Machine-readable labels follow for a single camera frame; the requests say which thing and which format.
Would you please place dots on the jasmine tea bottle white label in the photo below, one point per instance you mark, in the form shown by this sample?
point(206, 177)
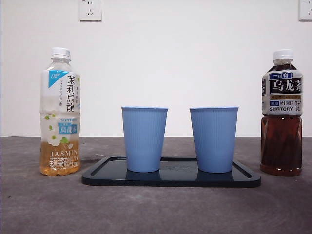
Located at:
point(59, 156)

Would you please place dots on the dark oolong tea bottle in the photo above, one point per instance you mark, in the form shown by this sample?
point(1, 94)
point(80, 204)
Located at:
point(280, 146)

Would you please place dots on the blue ribbed cup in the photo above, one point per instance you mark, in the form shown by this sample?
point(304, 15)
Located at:
point(213, 139)
point(143, 139)

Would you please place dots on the dark navy rectangular tray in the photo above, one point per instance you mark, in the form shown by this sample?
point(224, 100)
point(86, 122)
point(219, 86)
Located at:
point(170, 181)

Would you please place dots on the white wall socket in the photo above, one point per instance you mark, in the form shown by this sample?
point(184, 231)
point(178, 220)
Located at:
point(90, 15)
point(306, 15)

